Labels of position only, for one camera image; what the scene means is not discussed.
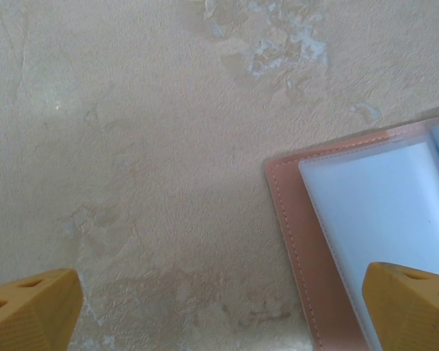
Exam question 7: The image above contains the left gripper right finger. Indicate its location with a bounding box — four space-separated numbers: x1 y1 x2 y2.
361 261 439 351

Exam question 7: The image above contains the pink leather card holder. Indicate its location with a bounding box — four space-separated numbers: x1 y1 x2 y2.
263 104 439 351

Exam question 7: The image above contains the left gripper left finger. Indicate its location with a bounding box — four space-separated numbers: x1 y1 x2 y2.
0 268 84 351

